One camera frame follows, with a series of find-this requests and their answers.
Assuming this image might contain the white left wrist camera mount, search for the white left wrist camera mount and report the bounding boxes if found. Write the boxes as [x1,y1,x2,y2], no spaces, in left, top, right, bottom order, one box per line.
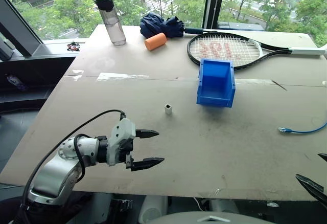
[106,118,136,167]

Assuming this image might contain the grey robot body front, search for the grey robot body front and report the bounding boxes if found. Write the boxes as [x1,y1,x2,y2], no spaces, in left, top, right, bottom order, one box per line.
[145,211,275,224]

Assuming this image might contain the blue ethernet cable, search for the blue ethernet cable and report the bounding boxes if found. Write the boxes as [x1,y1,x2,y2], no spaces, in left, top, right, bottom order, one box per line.
[278,120,327,135]

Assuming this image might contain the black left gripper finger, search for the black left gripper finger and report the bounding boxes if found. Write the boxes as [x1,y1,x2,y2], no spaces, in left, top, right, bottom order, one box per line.
[130,157,165,172]
[135,129,160,140]

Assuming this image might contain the small red black gadget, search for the small red black gadget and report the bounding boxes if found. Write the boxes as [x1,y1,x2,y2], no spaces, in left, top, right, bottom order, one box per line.
[66,41,80,52]

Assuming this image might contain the blue plastic bin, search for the blue plastic bin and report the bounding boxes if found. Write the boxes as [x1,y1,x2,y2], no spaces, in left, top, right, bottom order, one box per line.
[196,58,236,109]

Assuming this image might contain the dark slanted window frame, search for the dark slanted window frame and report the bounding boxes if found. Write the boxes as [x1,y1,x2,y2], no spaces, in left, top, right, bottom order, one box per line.
[0,0,44,57]

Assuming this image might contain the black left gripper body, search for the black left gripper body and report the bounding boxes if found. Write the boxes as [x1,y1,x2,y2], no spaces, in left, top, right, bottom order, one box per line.
[118,137,135,170]

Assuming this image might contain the plastic bottle purple label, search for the plastic bottle purple label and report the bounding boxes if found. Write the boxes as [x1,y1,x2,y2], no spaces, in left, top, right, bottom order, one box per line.
[6,73,28,92]

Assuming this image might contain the black window frame post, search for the black window frame post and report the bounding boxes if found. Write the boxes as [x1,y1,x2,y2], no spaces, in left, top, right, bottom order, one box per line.
[202,0,227,29]

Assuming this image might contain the navy folded umbrella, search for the navy folded umbrella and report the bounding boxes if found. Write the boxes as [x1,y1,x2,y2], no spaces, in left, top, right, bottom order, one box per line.
[139,12,218,39]

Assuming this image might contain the black white tennis racket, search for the black white tennis racket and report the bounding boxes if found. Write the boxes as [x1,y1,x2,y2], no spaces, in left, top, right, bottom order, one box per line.
[186,31,327,71]

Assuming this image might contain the thin wooden stick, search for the thin wooden stick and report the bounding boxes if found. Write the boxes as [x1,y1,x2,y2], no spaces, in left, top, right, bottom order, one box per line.
[271,79,288,91]

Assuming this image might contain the clear water bottle black lid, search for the clear water bottle black lid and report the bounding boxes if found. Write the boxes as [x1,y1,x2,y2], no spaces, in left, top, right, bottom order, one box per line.
[94,0,127,47]

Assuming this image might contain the orange foam cylinder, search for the orange foam cylinder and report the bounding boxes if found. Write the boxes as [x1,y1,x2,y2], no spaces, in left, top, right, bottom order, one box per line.
[144,32,168,52]

